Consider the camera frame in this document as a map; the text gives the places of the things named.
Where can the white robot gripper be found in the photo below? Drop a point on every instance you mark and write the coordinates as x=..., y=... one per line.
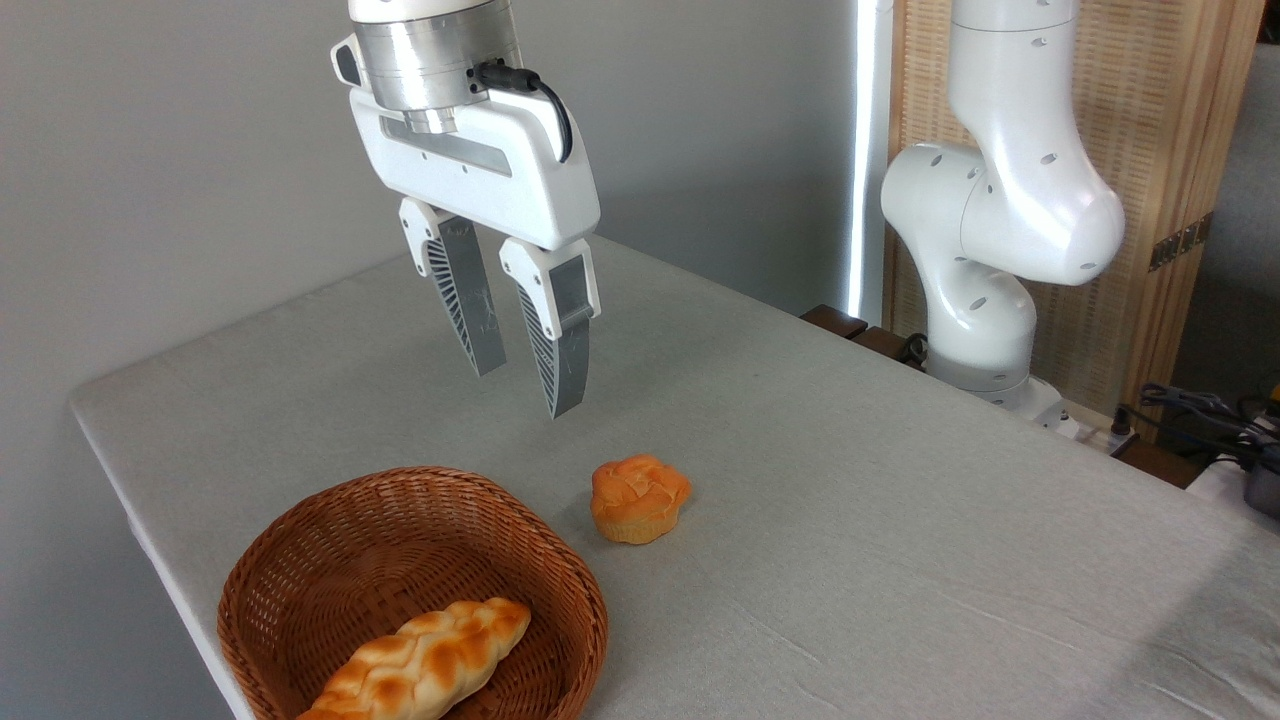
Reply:
x=540, y=190

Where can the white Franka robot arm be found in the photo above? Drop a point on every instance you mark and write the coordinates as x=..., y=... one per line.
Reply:
x=1010, y=200

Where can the round flower-shaped bread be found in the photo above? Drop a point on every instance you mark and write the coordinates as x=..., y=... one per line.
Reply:
x=640, y=497

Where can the brown wicker basket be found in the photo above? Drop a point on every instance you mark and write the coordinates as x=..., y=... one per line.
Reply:
x=300, y=540

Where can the long braided bread loaf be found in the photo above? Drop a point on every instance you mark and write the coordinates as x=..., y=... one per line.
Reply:
x=430, y=660

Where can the white vertical light strip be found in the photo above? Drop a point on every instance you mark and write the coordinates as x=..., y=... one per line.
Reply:
x=868, y=150

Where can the grey tablecloth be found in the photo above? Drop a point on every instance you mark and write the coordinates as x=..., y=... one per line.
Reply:
x=850, y=560

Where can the white power strip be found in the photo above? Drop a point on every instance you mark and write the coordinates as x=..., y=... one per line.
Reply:
x=1095, y=428

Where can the brass screen hinge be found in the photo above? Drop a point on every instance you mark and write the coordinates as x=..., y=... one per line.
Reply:
x=1180, y=242

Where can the dark brown wooden frame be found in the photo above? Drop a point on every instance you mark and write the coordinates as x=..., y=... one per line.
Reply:
x=850, y=328

